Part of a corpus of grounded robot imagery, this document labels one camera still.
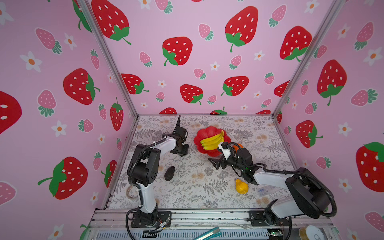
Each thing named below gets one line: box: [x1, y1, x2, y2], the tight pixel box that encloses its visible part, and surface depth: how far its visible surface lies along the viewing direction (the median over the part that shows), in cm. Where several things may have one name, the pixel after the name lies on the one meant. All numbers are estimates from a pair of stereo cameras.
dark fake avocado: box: [164, 166, 175, 181], surface depth 89 cm
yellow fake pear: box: [235, 179, 249, 194], surface depth 81 cm
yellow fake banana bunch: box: [200, 130, 225, 151], surface depth 103 cm
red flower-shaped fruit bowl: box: [194, 126, 231, 158], surface depth 109 cm
